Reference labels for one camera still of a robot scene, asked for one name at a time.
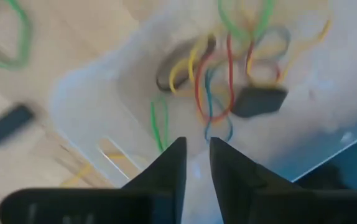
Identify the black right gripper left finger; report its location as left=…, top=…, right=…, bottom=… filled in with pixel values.
left=0, top=136, right=188, bottom=224

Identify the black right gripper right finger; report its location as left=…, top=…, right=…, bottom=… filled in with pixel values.
left=209, top=136, right=357, bottom=224

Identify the green rubber band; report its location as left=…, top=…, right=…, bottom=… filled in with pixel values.
left=0, top=0, right=34, bottom=70
left=217, top=0, right=276, bottom=43
left=149, top=95, right=170, bottom=154

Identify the yellow rubber band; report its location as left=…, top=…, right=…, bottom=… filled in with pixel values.
left=276, top=18, right=333, bottom=85
left=60, top=154, right=128, bottom=188
left=168, top=32, right=218, bottom=95

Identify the wide black rubber band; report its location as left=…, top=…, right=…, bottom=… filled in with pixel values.
left=0, top=103, right=36, bottom=151
left=230, top=85, right=289, bottom=119

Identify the teal rubber band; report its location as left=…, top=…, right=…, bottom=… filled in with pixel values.
left=203, top=26, right=292, bottom=144

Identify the thin black rubber band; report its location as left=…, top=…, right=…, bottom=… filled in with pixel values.
left=155, top=37, right=216, bottom=93

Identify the clear plastic bin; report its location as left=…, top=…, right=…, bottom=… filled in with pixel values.
left=49, top=0, right=357, bottom=224

